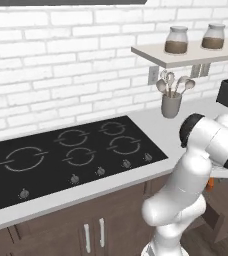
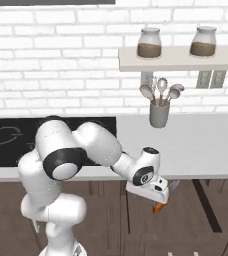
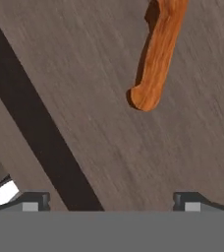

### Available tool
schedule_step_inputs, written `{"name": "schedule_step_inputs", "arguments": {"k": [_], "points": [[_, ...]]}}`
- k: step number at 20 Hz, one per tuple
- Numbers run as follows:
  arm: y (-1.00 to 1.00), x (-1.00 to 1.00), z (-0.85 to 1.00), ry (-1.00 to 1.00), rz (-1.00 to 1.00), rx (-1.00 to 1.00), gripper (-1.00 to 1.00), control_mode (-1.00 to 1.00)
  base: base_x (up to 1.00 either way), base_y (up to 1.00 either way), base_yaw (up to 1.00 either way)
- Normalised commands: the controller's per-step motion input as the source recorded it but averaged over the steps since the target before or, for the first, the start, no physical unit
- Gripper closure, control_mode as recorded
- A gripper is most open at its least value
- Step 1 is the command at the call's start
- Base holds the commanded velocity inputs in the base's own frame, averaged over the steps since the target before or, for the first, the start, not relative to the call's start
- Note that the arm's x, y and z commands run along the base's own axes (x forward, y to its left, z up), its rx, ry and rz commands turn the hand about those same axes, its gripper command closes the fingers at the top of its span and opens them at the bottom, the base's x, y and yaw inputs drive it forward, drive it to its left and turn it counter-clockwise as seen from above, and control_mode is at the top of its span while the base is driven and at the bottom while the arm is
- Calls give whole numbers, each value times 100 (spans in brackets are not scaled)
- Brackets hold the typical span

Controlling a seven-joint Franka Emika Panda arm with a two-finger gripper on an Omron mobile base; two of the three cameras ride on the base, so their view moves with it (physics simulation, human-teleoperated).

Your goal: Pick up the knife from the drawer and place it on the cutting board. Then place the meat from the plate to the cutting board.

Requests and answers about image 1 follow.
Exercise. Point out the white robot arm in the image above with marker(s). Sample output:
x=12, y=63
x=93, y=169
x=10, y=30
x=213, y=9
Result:
x=182, y=186

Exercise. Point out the dark grey range hood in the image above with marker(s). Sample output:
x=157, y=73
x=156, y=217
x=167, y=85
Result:
x=66, y=2

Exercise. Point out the grey spoon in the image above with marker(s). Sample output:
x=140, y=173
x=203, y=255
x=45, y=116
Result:
x=189, y=84
x=161, y=85
x=182, y=81

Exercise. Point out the brown open drawer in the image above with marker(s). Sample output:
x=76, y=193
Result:
x=224, y=210

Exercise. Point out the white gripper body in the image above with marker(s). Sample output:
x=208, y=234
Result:
x=221, y=172

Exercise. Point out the grey double wall socket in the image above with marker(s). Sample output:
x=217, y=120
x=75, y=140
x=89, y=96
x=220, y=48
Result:
x=200, y=70

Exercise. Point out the grey utensil pot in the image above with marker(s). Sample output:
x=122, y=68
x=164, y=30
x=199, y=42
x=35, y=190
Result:
x=171, y=106

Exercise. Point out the grey hob knob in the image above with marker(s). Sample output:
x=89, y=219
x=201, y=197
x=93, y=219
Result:
x=148, y=157
x=100, y=171
x=126, y=163
x=24, y=193
x=74, y=179

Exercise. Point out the glass jar with brown contents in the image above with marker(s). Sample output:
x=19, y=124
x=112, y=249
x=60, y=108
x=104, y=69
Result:
x=213, y=37
x=176, y=41

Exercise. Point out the grey whisk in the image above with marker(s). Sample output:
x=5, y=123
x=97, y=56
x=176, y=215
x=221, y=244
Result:
x=169, y=81

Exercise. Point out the black hob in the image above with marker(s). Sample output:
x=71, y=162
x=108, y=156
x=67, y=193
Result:
x=69, y=156

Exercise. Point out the brown cupboard door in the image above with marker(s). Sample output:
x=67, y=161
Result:
x=122, y=220
x=49, y=236

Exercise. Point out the white wall shelf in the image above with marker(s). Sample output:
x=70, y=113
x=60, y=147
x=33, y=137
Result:
x=192, y=55

